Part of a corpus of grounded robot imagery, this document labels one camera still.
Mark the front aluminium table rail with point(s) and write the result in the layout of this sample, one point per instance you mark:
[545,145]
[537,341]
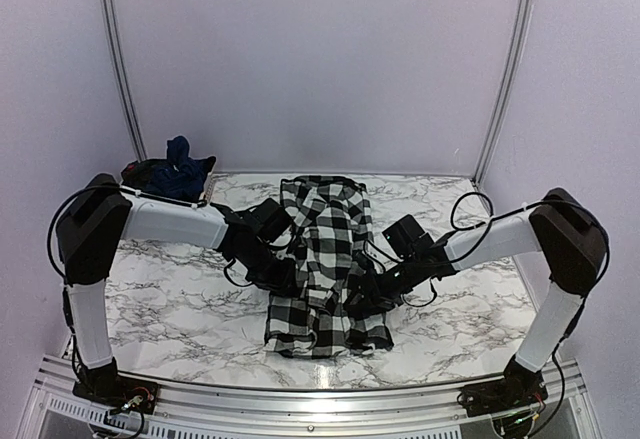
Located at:
[193,410]

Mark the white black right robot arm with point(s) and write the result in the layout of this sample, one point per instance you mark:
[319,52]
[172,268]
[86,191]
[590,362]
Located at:
[570,238]

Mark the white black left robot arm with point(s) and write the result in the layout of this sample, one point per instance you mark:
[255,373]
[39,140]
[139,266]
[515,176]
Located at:
[89,228]

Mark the black white plaid shirt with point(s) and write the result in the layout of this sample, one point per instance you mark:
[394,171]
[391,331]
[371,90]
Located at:
[331,225]

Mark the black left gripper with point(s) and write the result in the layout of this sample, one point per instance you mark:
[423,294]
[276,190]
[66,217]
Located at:
[281,281]

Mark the left aluminium frame post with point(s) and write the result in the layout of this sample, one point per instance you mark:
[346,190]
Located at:
[121,77]

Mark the dark blue green clothes pile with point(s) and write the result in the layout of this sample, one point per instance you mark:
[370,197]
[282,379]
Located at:
[177,176]

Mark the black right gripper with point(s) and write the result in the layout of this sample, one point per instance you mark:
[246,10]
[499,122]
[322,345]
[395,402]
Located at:
[369,285]

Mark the pink perforated laundry basket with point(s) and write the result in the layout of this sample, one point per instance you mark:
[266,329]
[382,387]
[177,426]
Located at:
[208,189]

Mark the aluminium frame post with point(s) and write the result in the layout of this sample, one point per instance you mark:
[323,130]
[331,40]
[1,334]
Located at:
[121,77]
[516,46]

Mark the right aluminium frame post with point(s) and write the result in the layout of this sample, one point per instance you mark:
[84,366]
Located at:
[516,46]

